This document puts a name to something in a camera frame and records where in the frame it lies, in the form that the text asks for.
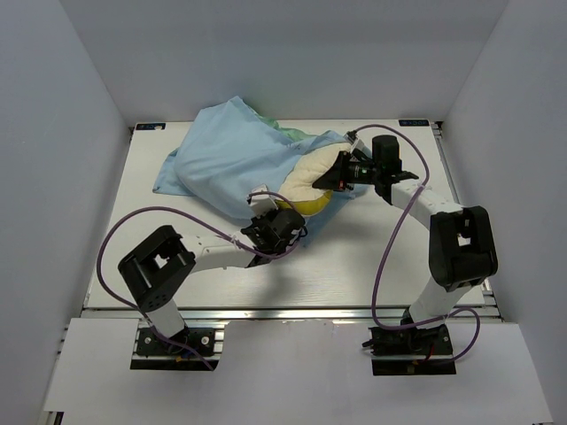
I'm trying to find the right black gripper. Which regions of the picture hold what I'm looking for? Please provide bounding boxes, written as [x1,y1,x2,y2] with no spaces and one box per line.
[314,151,381,192]

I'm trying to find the cream yellow-edged pillow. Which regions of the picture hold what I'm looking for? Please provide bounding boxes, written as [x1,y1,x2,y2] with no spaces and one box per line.
[277,143,355,217]

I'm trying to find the light blue pillowcase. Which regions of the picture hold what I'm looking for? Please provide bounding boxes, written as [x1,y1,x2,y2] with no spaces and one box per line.
[152,97,367,245]

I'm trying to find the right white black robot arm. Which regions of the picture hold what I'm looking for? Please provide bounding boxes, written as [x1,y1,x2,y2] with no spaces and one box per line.
[312,135,498,353]

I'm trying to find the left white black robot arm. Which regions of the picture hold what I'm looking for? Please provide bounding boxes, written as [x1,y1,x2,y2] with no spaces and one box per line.
[118,209,307,353]

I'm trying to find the right blue corner label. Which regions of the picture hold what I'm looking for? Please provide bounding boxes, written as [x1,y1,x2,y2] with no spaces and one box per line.
[398,120,430,127]

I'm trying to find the blue corner label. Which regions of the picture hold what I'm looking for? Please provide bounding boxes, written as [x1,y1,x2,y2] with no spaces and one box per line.
[135,122,166,131]
[398,120,430,127]

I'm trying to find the left blue corner label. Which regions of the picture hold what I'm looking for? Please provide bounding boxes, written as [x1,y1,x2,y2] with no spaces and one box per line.
[135,122,166,131]

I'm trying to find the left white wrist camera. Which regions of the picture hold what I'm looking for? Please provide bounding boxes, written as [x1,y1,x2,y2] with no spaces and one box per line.
[246,184,277,217]

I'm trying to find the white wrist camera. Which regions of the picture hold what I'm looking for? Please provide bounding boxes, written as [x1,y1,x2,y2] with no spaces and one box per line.
[345,130,366,156]
[246,184,277,217]

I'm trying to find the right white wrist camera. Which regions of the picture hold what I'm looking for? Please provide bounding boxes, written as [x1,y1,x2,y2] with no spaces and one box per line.
[345,130,366,156]

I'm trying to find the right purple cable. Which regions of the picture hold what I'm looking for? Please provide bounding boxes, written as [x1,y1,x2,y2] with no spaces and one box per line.
[353,123,481,365]

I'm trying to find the purple cable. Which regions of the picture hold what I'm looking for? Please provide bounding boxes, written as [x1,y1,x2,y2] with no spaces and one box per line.
[96,190,308,371]
[353,123,481,365]

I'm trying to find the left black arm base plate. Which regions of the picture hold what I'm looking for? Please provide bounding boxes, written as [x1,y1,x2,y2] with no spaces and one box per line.
[130,326,224,372]

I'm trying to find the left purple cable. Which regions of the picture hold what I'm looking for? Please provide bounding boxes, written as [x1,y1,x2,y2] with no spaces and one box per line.
[96,190,308,371]

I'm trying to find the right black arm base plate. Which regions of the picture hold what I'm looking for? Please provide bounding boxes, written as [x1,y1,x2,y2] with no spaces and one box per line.
[361,325,456,376]

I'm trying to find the aluminium table front rail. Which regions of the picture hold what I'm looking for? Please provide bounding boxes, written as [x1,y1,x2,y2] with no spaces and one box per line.
[81,306,501,323]

